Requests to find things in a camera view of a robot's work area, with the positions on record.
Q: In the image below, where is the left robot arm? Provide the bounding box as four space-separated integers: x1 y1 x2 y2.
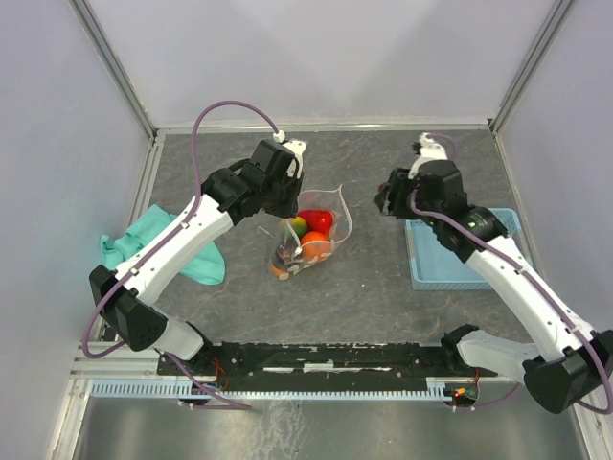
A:
89 139 307 374

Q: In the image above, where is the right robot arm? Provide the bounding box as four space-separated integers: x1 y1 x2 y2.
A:
374 160 612 414

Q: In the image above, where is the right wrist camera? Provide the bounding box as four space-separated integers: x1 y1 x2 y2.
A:
411 132 450 170

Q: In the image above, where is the blue plastic basket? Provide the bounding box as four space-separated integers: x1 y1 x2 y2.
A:
405 208 522 290

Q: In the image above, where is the red apple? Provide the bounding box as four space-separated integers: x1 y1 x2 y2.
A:
305 210 334 235

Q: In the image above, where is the orange tangerine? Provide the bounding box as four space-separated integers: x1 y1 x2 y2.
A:
301 231 331 261

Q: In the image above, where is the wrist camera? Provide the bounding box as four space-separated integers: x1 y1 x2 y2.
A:
411 132 450 170
272 130 307 178

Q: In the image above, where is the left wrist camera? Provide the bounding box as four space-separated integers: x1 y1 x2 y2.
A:
272 130 307 178

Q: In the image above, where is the red yellow peach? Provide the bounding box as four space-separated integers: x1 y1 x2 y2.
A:
271 265 289 280

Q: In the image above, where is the clear dotted zip bag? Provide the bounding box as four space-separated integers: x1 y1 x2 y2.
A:
269 186 352 280

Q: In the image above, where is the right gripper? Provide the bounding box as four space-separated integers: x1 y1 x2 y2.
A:
372 167 441 228

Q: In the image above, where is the teal cloth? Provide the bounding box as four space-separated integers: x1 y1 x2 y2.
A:
99 204 226 286

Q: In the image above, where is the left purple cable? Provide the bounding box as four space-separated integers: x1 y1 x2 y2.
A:
81 100 282 411

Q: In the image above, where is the blue cable duct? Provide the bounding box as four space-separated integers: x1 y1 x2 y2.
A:
89 378 454 399

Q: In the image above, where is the dark purple fruit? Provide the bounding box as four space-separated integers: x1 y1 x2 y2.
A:
272 244 295 268

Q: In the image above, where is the green mango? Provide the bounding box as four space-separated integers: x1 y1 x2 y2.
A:
289 217 309 239

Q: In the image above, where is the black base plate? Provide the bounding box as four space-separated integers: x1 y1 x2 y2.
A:
180 342 475 393

